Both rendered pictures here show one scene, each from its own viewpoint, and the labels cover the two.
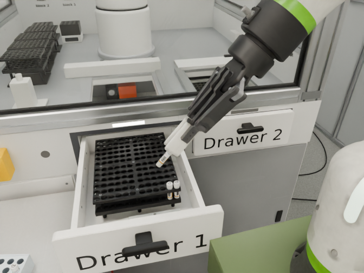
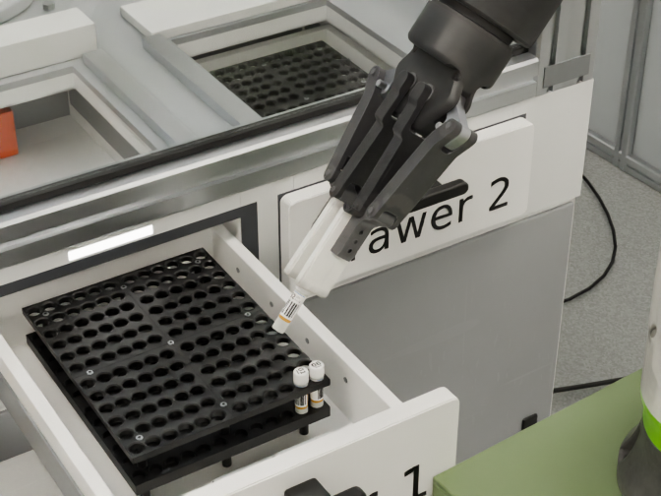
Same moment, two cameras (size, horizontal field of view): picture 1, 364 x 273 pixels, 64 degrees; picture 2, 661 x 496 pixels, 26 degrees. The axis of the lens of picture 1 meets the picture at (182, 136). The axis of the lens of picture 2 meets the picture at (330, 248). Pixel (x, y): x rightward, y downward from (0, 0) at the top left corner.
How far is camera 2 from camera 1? 60 cm
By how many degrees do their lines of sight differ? 16
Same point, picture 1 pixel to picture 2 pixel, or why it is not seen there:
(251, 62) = (471, 63)
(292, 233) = (605, 418)
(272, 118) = (482, 152)
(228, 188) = (385, 377)
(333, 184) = not seen: outside the picture
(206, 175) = not seen: hidden behind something
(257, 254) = (546, 478)
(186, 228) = (386, 457)
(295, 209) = not seen: hidden behind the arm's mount
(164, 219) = (341, 443)
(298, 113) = (542, 124)
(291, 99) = (519, 91)
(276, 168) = (505, 290)
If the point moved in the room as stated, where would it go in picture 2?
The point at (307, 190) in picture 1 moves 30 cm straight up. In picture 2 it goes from (577, 354) to (594, 217)
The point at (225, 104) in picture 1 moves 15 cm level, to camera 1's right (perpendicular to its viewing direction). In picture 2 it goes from (433, 159) to (617, 125)
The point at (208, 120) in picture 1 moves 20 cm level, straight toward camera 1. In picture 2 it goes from (400, 200) to (488, 369)
